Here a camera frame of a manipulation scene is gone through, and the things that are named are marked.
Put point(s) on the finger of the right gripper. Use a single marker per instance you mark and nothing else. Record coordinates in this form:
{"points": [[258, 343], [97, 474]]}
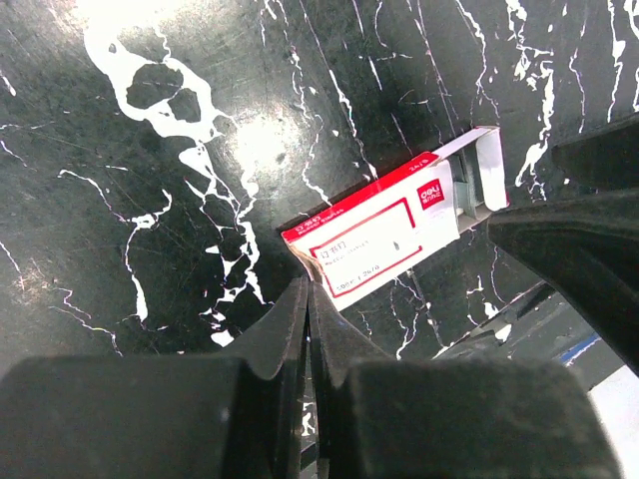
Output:
{"points": [[604, 159], [587, 249]]}

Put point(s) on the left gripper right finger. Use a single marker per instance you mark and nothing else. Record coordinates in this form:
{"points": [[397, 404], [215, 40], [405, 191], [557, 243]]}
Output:
{"points": [[380, 417]]}

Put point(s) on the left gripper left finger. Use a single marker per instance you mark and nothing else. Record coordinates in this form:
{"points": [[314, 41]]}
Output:
{"points": [[235, 413]]}

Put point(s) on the white red staple box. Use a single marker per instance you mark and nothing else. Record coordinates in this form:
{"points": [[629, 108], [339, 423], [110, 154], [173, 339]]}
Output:
{"points": [[363, 241]]}

